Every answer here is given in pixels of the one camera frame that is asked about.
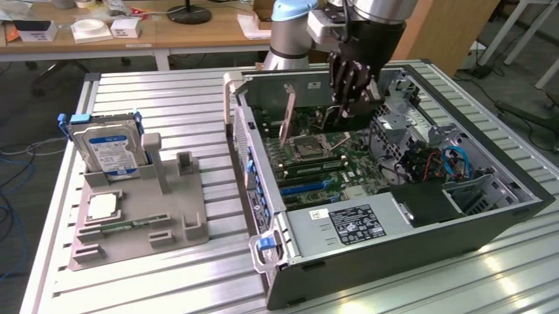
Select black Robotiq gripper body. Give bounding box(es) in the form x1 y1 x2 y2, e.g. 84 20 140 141
330 19 406 72

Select black graphics card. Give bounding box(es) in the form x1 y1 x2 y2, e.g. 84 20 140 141
278 82 386 145

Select metal disk bay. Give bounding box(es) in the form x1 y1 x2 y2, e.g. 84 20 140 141
371 94 441 158

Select metal socket cover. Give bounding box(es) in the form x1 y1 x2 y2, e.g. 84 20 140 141
330 130 355 152

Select wooden cabinet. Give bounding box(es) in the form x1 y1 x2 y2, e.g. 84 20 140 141
383 0 502 77

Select black RAM slot bank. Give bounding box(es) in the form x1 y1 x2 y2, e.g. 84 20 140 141
260 118 286 139

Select CPU socket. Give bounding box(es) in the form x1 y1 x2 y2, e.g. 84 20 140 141
290 132 335 163

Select white paper stack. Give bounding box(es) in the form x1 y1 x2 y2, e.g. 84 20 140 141
236 12 272 41

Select green motherboard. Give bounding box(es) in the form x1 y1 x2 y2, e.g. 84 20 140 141
252 107 386 212

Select cardboard box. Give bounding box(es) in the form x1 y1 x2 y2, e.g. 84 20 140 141
252 0 275 31

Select black floor adapter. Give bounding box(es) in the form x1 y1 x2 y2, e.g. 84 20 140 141
470 64 494 80

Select installed RAM stick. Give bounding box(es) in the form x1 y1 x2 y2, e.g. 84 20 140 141
283 159 346 179

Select blue expansion slot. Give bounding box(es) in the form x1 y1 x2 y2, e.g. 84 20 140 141
278 178 335 197

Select wooden desk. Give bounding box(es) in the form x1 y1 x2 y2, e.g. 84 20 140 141
0 0 395 71

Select black lamp base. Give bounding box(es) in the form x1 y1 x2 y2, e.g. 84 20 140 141
166 0 214 26

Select black stand foot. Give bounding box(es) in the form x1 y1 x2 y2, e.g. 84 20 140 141
495 100 559 135

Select grey power supply unit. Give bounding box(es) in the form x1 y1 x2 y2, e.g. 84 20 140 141
279 192 415 259

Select small white box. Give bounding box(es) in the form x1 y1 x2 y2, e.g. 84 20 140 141
108 17 143 39

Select open black PC case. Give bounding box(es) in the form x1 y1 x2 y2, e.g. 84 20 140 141
222 63 558 311

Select clear plastic packets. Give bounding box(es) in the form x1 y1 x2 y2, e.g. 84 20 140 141
103 0 135 16

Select hard disk blue label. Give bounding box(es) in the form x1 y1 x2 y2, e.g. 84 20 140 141
71 120 148 183

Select grey parts rack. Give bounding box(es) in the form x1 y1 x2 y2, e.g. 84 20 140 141
67 132 211 273

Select white square holder with bowl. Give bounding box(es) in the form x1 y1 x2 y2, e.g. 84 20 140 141
70 18 115 44

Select blue disk caddy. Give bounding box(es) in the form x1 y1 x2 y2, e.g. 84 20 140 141
56 109 146 143

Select black office chair base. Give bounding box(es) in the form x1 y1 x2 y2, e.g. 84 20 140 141
24 57 132 97

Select green RAM stick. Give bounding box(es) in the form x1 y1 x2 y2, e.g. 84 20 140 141
99 217 171 235

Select silver CPU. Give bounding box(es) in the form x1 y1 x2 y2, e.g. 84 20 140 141
86 194 123 220

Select white box black lid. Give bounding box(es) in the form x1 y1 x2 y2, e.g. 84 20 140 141
12 20 59 43

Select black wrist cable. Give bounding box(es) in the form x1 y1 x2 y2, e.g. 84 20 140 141
335 0 355 45

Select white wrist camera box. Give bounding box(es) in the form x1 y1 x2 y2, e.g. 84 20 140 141
306 9 351 44

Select red orange wire bundle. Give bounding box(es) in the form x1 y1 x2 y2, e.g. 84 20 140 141
423 150 439 181

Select blue wire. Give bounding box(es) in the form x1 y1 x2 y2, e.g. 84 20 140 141
441 146 477 180

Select white table frame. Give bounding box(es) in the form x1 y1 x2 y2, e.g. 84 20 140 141
478 0 559 90

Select grey floor cable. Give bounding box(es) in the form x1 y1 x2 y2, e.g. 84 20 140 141
0 136 67 157

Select blue floor cable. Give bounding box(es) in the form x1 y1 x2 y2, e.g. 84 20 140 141
0 156 39 281

